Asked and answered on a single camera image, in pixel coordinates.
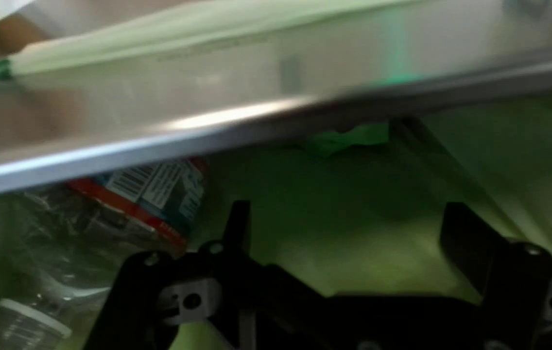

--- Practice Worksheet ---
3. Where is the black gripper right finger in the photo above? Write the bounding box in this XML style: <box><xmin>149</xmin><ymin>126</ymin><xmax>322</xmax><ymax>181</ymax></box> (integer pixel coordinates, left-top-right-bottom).
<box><xmin>439</xmin><ymin>200</ymin><xmax>552</xmax><ymax>350</ymax></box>

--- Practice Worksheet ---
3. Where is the stainless steel bin rim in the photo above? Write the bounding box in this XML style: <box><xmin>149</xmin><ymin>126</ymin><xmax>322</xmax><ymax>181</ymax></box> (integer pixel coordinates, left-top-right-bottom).
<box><xmin>0</xmin><ymin>0</ymin><xmax>552</xmax><ymax>202</ymax></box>

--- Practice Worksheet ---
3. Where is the clear plastic bottle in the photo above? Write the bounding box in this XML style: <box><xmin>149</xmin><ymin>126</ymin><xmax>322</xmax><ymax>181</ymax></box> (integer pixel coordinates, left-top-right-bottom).
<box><xmin>0</xmin><ymin>157</ymin><xmax>209</xmax><ymax>350</ymax></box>

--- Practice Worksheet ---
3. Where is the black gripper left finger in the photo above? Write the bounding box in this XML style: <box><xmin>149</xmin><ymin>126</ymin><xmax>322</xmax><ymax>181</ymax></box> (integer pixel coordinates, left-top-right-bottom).
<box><xmin>83</xmin><ymin>198</ymin><xmax>271</xmax><ymax>350</ymax></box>

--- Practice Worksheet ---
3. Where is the pale green bin liner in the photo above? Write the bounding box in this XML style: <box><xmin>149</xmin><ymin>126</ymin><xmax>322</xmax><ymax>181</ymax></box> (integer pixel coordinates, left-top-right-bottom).
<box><xmin>0</xmin><ymin>0</ymin><xmax>552</xmax><ymax>350</ymax></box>

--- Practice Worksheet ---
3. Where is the green packet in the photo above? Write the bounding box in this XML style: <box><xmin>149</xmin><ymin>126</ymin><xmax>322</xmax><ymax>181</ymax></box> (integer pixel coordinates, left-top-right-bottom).
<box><xmin>301</xmin><ymin>122</ymin><xmax>390</xmax><ymax>159</ymax></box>

